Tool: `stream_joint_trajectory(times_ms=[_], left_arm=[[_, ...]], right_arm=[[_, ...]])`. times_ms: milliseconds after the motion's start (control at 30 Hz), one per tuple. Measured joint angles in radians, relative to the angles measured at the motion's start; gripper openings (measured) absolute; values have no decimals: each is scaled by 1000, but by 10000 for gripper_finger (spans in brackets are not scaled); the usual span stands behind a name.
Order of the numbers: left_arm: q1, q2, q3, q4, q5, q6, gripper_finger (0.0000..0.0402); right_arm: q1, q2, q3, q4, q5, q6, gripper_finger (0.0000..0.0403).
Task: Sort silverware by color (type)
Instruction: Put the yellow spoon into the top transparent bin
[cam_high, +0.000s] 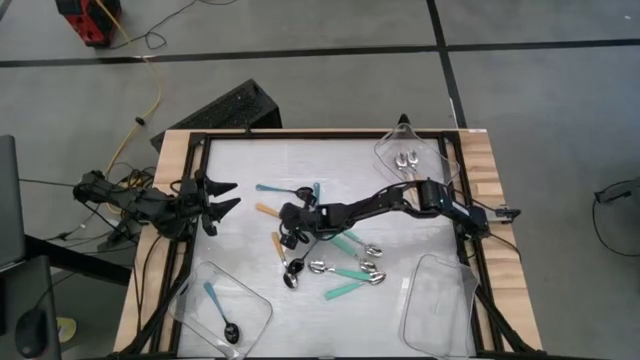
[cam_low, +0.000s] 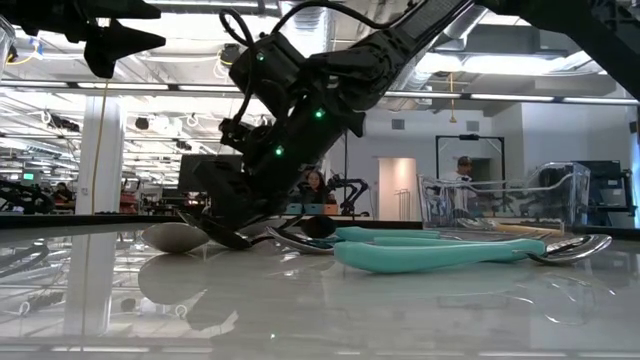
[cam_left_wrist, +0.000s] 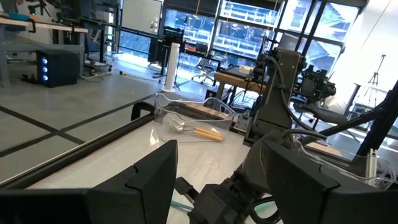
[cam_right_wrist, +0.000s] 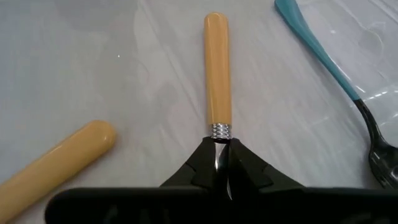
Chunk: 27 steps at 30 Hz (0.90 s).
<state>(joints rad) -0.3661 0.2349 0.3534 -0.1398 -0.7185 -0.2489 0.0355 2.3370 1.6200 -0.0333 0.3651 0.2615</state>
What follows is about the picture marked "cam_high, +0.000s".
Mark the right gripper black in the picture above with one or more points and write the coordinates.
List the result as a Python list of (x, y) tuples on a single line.
[(307, 220)]

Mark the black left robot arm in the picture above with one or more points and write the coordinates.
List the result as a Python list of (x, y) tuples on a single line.
[(135, 202)]

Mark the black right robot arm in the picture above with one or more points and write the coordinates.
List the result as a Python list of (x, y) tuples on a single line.
[(380, 200)]

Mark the black metal table frame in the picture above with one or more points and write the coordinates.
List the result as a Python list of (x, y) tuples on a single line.
[(325, 135)]

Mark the clear plastic container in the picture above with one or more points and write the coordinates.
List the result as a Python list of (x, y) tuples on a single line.
[(250, 310), (440, 310), (430, 150)]

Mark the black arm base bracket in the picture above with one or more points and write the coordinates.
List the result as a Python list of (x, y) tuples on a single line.
[(120, 234)]

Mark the red and black case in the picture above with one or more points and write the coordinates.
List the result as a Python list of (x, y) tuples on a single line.
[(87, 25)]

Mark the white table sheet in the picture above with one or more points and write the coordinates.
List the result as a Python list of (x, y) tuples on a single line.
[(280, 160)]

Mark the black floor beam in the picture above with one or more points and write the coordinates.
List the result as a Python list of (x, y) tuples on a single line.
[(75, 260)]

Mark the dark side table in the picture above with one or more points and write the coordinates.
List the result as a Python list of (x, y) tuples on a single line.
[(20, 290)]

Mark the yellow round floor object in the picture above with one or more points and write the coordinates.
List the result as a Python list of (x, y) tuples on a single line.
[(67, 330)]

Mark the black computer mouse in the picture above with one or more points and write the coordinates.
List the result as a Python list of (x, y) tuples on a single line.
[(31, 332)]

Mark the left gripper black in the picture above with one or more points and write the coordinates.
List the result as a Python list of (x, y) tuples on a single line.
[(192, 200)]

